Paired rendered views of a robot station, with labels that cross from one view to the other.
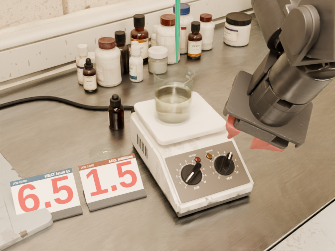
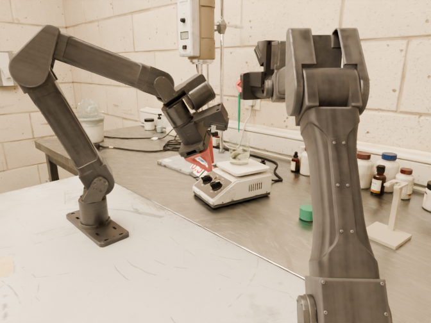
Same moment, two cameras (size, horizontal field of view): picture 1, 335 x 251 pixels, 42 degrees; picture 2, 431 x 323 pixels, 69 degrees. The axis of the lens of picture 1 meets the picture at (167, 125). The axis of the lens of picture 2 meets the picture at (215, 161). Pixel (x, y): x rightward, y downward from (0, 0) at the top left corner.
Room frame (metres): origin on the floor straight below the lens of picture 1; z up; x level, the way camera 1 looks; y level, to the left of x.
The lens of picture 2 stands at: (0.45, -0.90, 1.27)
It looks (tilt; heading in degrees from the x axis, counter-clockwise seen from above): 17 degrees down; 85
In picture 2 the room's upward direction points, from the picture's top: straight up
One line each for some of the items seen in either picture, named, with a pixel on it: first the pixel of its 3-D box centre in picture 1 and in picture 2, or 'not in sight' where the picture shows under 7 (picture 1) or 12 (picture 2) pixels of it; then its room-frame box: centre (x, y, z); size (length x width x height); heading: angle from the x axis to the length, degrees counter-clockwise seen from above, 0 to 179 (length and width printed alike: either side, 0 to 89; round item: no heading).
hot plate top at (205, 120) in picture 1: (179, 115); (242, 166); (0.60, -0.02, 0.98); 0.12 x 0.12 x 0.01; 25
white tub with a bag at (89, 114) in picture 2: not in sight; (90, 120); (-0.06, 0.72, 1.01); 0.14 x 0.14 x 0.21
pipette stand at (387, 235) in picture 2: not in sight; (389, 210); (0.88, -0.30, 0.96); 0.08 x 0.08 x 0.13; 33
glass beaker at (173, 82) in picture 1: (173, 96); (238, 151); (0.59, -0.01, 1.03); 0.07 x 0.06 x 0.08; 23
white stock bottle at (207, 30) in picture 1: (204, 31); (404, 182); (1.06, -0.09, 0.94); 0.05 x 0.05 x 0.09
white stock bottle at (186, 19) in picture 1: (180, 28); (386, 171); (1.04, -0.03, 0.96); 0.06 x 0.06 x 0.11
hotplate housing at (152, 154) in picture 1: (185, 146); (235, 181); (0.57, -0.03, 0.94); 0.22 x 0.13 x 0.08; 25
